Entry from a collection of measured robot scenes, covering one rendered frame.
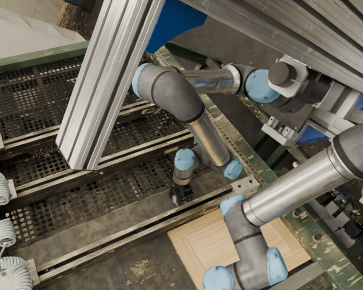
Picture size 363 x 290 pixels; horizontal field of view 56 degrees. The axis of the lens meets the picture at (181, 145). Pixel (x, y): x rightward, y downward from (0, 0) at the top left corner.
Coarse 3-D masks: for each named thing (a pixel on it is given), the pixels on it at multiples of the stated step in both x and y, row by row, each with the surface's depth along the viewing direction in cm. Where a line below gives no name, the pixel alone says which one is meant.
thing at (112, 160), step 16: (144, 144) 170; (160, 144) 170; (176, 144) 174; (112, 160) 164; (128, 160) 164; (144, 160) 170; (0, 176) 135; (48, 176) 153; (64, 176) 154; (80, 176) 155; (96, 176) 160; (16, 192) 145; (32, 192) 147; (48, 192) 152
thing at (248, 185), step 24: (216, 192) 154; (240, 192) 154; (168, 216) 145; (192, 216) 148; (120, 240) 139; (144, 240) 140; (0, 264) 110; (24, 264) 115; (48, 264) 127; (72, 264) 127; (96, 264) 135; (0, 288) 116; (24, 288) 117
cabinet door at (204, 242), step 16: (192, 224) 148; (208, 224) 148; (224, 224) 149; (272, 224) 151; (176, 240) 142; (192, 240) 143; (208, 240) 144; (224, 240) 144; (272, 240) 146; (288, 240) 146; (192, 256) 138; (208, 256) 139; (224, 256) 139; (288, 256) 141; (304, 256) 142; (192, 272) 134; (288, 272) 138
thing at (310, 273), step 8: (312, 264) 137; (304, 272) 135; (312, 272) 135; (320, 272) 135; (288, 280) 132; (296, 280) 132; (304, 280) 133; (312, 280) 136; (272, 288) 130; (280, 288) 130; (288, 288) 130; (296, 288) 130
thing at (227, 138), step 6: (156, 54) 226; (162, 60) 222; (210, 120) 187; (216, 126) 184; (228, 138) 179; (234, 144) 176; (234, 150) 174; (240, 156) 171; (246, 162) 169; (252, 168) 166; (258, 174) 164; (258, 180) 162; (264, 180) 162
